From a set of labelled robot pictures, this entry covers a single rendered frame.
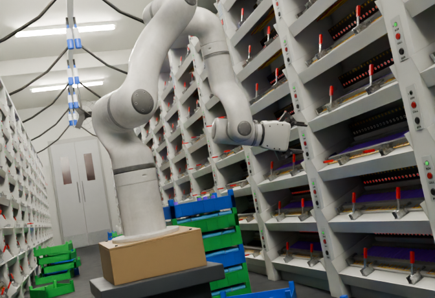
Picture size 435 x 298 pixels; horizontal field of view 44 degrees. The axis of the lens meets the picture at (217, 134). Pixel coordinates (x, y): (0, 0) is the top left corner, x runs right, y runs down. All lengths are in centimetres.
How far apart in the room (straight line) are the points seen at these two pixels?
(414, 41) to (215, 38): 63
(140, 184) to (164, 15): 51
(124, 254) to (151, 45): 61
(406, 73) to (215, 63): 60
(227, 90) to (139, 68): 33
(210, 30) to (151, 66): 30
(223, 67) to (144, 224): 59
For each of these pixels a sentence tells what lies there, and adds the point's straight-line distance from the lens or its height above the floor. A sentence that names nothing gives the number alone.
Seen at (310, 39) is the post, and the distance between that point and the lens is 219.
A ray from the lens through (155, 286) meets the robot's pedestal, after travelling 139.
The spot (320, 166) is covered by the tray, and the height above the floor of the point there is 50.
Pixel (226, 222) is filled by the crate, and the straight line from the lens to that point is 233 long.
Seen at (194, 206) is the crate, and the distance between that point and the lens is 228.
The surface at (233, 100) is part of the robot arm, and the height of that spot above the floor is 74.
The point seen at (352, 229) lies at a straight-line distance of 195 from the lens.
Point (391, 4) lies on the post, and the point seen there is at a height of 89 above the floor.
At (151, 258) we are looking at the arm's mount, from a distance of 142.
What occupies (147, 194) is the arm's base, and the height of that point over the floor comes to 49.
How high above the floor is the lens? 44
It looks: 7 degrees up
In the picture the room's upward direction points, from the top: 10 degrees counter-clockwise
